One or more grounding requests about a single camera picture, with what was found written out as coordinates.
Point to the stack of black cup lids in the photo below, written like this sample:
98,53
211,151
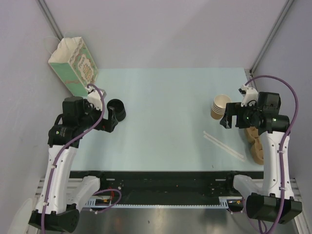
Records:
118,105

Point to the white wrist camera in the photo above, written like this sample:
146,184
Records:
249,94
94,98

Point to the stack of brown paper cups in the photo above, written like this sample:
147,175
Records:
219,106

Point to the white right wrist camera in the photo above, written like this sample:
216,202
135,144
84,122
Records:
249,94

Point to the brown cardboard cup carrier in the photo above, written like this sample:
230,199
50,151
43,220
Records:
256,148

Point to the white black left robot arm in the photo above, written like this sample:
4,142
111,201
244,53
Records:
56,210

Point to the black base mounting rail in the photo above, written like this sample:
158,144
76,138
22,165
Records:
165,188

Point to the green patterned paper gift bag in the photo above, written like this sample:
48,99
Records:
74,65

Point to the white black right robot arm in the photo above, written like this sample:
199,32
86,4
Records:
274,200

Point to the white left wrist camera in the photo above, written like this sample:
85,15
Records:
94,98

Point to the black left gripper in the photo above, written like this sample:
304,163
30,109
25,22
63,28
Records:
106,125

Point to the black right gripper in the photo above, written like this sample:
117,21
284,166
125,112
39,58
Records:
234,108

